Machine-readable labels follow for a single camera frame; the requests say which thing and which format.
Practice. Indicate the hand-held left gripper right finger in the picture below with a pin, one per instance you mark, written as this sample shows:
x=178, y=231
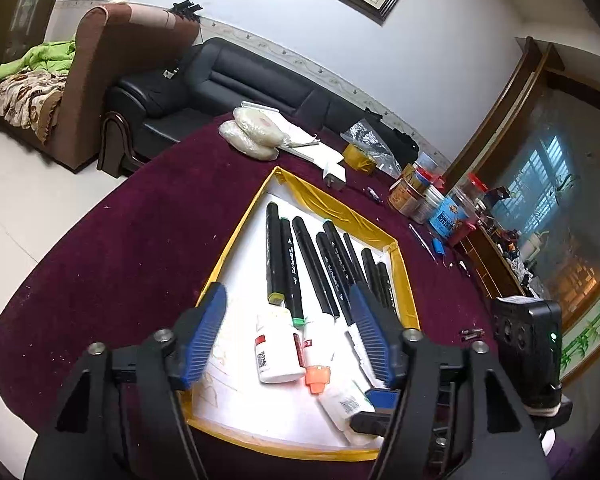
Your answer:
x=375, y=340

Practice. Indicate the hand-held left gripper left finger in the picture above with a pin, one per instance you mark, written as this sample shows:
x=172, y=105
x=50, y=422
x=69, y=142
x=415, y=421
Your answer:
x=205, y=335

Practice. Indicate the white glue bottle orange cap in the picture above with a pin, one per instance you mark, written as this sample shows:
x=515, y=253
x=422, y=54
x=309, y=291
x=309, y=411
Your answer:
x=317, y=345

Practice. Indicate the small blue block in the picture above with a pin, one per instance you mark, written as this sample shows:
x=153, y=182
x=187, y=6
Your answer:
x=382, y=400

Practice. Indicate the white bottle green label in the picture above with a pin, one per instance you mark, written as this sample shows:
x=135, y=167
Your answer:
x=340, y=405

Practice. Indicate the white bottle red label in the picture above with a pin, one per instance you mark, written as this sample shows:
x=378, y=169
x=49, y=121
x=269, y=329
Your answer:
x=275, y=360

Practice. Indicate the yellow-edged white tray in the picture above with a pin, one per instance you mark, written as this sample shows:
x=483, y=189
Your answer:
x=240, y=410

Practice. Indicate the black marker green cap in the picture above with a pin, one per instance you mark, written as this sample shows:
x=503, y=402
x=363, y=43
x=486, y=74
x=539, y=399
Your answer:
x=290, y=270

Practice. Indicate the black marker yellow cap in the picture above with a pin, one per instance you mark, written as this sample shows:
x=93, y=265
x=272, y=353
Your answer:
x=275, y=250

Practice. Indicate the small dark metal clip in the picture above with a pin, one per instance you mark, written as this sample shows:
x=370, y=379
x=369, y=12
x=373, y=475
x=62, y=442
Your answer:
x=471, y=332

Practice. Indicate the bamboo print glass panel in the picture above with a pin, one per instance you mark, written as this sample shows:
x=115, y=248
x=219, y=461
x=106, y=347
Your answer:
x=595, y=335

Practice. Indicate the wooden sideboard cabinet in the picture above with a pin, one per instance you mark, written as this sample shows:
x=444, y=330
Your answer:
x=490, y=265

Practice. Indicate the white cup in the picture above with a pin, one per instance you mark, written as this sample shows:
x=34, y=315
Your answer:
x=536, y=246

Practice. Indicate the pile of small tools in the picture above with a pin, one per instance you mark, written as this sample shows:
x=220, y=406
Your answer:
x=510, y=245

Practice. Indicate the short black pen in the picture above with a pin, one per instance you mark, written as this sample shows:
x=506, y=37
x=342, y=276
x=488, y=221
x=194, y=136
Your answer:
x=463, y=266

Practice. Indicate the thin silver metal rod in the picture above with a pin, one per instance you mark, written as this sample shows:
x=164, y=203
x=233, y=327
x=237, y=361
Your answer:
x=422, y=241

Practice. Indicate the small blue cylinder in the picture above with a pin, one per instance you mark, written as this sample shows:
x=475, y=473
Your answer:
x=437, y=245

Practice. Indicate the white plastic tub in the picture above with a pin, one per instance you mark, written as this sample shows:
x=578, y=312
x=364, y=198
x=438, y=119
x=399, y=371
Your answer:
x=427, y=205

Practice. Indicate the small dark pen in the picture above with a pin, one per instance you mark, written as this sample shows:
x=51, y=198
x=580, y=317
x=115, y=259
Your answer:
x=374, y=195

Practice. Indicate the orange label jar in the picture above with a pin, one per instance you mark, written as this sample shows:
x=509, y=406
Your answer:
x=401, y=192

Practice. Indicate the wooden cabinet with glass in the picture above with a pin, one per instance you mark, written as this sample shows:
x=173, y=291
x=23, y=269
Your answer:
x=555, y=185

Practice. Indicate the red lid yellow jar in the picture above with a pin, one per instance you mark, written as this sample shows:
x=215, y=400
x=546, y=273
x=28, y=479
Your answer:
x=422, y=180

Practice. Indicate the grey and white adapter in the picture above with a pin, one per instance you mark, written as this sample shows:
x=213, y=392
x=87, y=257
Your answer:
x=334, y=177

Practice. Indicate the red lid clear jar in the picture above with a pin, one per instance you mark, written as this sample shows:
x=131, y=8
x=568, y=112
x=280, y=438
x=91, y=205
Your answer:
x=472, y=190

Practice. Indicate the yellow tape roll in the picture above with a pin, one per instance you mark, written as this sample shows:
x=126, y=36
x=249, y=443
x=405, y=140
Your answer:
x=359, y=157

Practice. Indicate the white can grey lid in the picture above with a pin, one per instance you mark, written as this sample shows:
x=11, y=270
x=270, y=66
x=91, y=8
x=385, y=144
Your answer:
x=426, y=160

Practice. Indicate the black bag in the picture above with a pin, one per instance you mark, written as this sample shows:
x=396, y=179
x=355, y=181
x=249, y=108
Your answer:
x=402, y=137

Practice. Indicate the stack of white papers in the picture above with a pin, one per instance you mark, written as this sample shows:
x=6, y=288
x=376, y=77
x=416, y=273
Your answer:
x=305, y=147

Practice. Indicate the clear plastic bag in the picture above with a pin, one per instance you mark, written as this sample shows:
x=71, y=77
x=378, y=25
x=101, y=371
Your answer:
x=367, y=135

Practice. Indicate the black leather sofa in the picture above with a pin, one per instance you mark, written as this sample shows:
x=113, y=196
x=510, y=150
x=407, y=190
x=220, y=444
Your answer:
x=240, y=75

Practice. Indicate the brown patterned blanket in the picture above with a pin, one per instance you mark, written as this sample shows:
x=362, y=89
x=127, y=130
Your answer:
x=25, y=100

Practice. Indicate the brown armchair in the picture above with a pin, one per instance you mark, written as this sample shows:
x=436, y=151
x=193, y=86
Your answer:
x=125, y=35

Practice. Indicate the green blanket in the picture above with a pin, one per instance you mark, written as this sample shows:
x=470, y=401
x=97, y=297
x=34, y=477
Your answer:
x=40, y=60

